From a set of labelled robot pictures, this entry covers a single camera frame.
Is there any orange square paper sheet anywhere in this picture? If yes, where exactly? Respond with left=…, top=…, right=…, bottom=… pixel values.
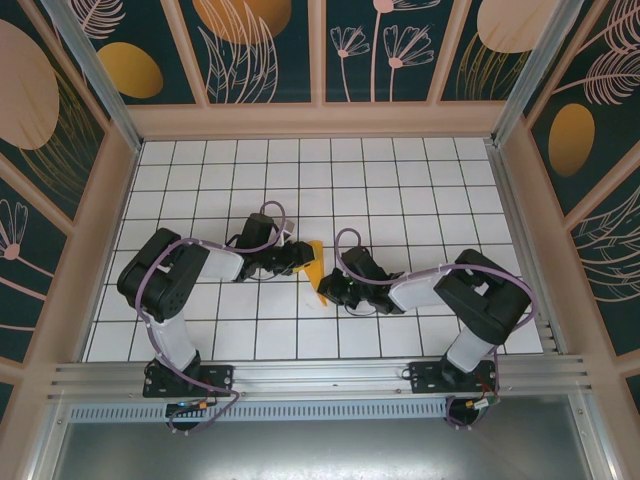
left=293, top=238, right=332, bottom=308

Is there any grey metal sheet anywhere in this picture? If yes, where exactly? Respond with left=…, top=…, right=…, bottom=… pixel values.
left=29, top=394, right=616, bottom=480

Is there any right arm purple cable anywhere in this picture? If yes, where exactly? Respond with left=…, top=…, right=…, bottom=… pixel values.
left=335, top=227, right=539, bottom=431

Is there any aluminium mounting rail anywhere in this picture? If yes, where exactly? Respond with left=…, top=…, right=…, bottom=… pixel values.
left=47, top=354, right=596, bottom=401

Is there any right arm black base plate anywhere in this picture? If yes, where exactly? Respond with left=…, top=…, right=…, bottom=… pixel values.
left=408, top=360, right=501, bottom=396

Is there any slotted grey cable duct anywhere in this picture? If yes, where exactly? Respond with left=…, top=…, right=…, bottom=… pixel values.
left=67, top=398, right=451, bottom=421

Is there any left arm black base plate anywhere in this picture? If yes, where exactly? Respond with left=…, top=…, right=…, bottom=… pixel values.
left=143, top=363, right=236, bottom=399

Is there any aluminium side rail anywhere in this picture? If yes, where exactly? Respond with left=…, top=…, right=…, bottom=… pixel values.
left=487, top=142, right=569, bottom=354

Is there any aluminium corner post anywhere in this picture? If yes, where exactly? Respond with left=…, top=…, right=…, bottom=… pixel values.
left=489, top=0, right=586, bottom=146
left=39, top=0, right=144, bottom=151

